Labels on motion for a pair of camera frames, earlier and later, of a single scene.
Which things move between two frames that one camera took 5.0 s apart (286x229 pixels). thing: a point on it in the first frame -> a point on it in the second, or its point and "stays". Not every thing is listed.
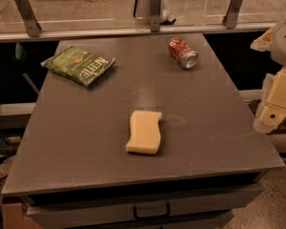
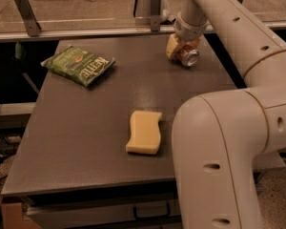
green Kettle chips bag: x=78 y=65 stays
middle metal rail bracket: x=155 y=10 stays
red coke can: x=186 y=56 stays
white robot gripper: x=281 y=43 -> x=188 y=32
